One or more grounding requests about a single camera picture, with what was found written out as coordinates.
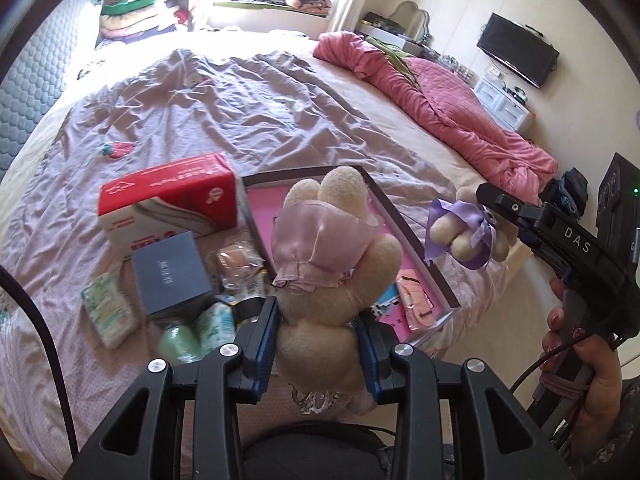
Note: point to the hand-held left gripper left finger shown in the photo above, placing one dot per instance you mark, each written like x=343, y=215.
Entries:
x=262, y=345

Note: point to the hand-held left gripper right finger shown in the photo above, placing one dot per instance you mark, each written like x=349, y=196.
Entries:
x=370, y=360

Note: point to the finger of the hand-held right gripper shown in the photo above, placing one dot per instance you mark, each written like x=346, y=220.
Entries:
x=500, y=200

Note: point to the teal floral tissue packet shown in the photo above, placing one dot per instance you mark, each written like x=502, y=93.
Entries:
x=215, y=327

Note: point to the small plush bear purple ribbon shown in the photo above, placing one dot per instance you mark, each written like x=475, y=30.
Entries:
x=445, y=230

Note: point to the beige plush bear pink dress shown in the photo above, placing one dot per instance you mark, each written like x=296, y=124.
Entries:
x=310, y=300

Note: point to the dark shallow cardboard box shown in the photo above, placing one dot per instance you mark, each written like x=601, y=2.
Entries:
x=404, y=230

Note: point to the person's right forearm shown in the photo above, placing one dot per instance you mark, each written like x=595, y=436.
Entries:
x=620, y=450

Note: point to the person's right hand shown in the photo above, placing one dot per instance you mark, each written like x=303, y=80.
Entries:
x=602, y=385

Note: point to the dark clothes heap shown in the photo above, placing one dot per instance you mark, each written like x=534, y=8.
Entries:
x=570, y=190

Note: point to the peach plush toy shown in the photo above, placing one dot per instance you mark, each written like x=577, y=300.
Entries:
x=415, y=300

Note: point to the small mint green packet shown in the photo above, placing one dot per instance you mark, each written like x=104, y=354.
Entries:
x=177, y=342

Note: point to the clear wrapped bread packet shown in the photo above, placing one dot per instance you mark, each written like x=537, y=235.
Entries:
x=232, y=265

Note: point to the white drawer cabinet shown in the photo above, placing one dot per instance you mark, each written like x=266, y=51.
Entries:
x=500, y=102

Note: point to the pink quilt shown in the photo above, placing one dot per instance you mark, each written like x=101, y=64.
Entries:
x=450, y=105

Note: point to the dark blue box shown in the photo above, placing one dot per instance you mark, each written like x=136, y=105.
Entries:
x=170, y=275

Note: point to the pink book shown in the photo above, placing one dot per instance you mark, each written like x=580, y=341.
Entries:
x=265, y=205

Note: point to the black television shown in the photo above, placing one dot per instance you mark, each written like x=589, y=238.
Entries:
x=520, y=50

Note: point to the pale floral tissue packet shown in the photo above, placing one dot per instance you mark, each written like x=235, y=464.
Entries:
x=107, y=310

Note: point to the red tissue box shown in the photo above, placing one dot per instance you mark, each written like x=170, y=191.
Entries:
x=165, y=195

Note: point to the cluttered dressing table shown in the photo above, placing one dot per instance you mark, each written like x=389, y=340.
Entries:
x=400, y=40

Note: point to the vanity mirror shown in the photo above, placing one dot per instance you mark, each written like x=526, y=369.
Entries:
x=410, y=17

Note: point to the lilac printed duvet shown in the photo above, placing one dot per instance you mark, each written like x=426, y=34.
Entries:
x=225, y=110

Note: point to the orange patterned blanket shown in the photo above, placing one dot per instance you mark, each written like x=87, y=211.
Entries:
x=310, y=2

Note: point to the grey padded headboard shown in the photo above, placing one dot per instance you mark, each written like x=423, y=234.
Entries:
x=35, y=75

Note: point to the pile of colourful pillows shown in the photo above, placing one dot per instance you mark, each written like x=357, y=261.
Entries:
x=135, y=15

